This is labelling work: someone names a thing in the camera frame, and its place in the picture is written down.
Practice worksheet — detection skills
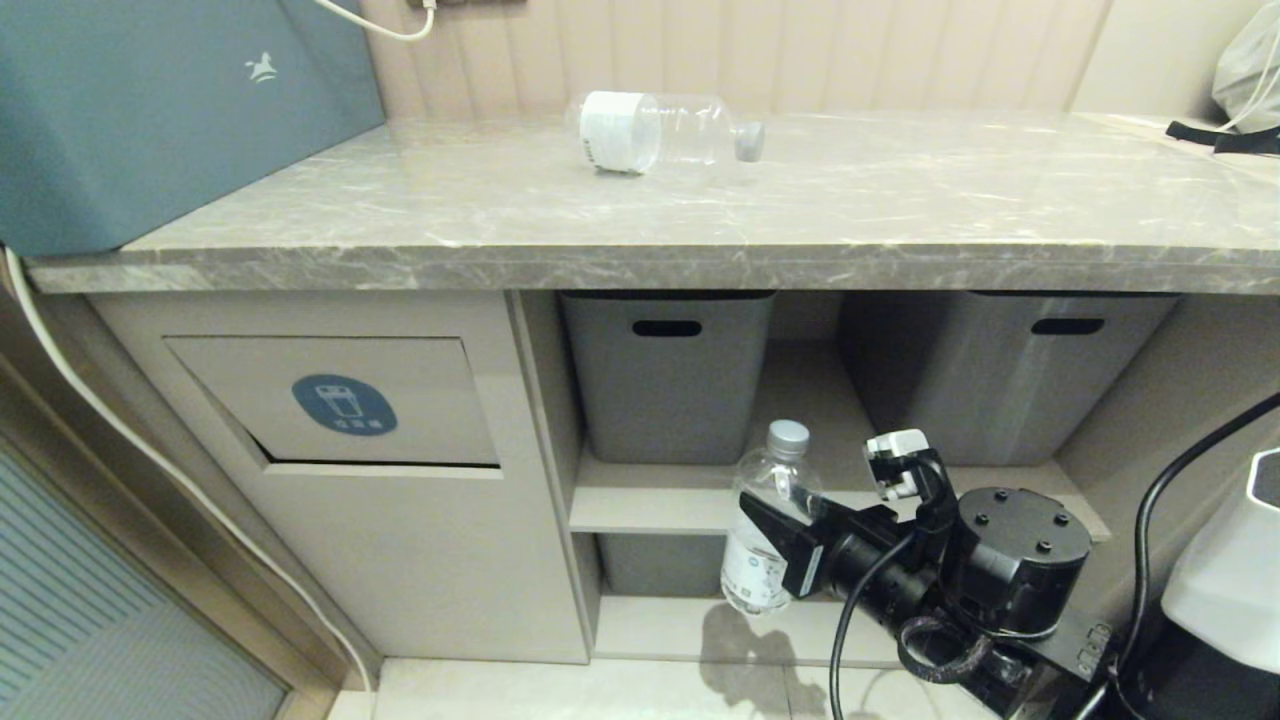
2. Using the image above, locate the clear bottle with grey cap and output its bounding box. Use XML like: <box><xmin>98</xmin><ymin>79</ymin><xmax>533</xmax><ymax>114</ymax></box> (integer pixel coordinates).
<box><xmin>720</xmin><ymin>420</ymin><xmax>826</xmax><ymax>616</ymax></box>

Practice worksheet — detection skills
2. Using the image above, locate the beige trash flap blue sticker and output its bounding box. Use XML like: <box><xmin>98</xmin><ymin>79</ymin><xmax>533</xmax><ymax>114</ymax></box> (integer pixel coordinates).
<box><xmin>163</xmin><ymin>337</ymin><xmax>501</xmax><ymax>468</ymax></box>

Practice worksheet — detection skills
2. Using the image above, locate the small grey storage bin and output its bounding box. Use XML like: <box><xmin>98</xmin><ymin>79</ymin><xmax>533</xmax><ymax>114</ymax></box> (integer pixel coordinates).
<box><xmin>598</xmin><ymin>535</ymin><xmax>729</xmax><ymax>599</ymax></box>

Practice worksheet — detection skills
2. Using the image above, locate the large grey storage bin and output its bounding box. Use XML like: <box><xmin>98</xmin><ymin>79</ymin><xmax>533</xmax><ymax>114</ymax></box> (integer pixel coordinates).
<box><xmin>838</xmin><ymin>290</ymin><xmax>1179</xmax><ymax>467</ymax></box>

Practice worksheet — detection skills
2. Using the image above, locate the beige cabinet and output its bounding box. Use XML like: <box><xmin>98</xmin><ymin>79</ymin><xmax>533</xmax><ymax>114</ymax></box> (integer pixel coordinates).
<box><xmin>25</xmin><ymin>290</ymin><xmax>1280</xmax><ymax>701</ymax></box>

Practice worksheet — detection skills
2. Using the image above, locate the clear bottle with white label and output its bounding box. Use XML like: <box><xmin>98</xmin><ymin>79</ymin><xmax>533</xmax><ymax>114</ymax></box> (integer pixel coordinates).
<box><xmin>567</xmin><ymin>90</ymin><xmax>767</xmax><ymax>177</ymax></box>

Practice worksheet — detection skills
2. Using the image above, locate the grey fabric bag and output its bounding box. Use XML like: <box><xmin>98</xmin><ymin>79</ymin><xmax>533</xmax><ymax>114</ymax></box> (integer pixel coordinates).
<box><xmin>1212</xmin><ymin>0</ymin><xmax>1280</xmax><ymax>133</ymax></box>

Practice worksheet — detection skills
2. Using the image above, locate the blue-grey appliance box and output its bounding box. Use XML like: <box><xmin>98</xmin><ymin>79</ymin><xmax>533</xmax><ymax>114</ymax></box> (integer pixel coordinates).
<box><xmin>0</xmin><ymin>0</ymin><xmax>387</xmax><ymax>257</ymax></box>

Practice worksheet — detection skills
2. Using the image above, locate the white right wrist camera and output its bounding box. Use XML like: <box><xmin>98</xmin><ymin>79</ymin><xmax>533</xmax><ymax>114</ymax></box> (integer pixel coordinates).
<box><xmin>865</xmin><ymin>428</ymin><xmax>933</xmax><ymax>501</ymax></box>

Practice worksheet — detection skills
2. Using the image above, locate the black right camera cable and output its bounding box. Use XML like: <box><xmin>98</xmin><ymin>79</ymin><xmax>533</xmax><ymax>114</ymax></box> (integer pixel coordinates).
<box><xmin>830</xmin><ymin>530</ymin><xmax>916</xmax><ymax>720</ymax></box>

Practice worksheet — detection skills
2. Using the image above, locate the grey storage bin with handle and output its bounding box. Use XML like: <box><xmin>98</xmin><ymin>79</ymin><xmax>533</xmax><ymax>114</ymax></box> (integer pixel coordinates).
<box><xmin>560</xmin><ymin>290</ymin><xmax>777</xmax><ymax>466</ymax></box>

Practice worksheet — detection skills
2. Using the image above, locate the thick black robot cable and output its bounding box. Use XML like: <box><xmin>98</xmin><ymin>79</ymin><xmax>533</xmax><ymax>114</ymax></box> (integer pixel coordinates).
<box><xmin>1075</xmin><ymin>392</ymin><xmax>1280</xmax><ymax>720</ymax></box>

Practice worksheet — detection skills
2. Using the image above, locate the black strap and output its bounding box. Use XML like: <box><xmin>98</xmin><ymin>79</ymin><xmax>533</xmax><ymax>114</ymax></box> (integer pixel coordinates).
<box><xmin>1165</xmin><ymin>120</ymin><xmax>1280</xmax><ymax>156</ymax></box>

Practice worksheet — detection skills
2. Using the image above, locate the white power cable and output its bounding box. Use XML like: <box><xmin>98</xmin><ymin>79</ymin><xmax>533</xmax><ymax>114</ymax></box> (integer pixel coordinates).
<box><xmin>315</xmin><ymin>0</ymin><xmax>439</xmax><ymax>43</ymax></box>

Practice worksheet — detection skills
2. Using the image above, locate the long white cable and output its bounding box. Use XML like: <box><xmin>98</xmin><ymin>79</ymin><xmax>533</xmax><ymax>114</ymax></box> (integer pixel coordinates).
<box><xmin>5</xmin><ymin>248</ymin><xmax>376</xmax><ymax>696</ymax></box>

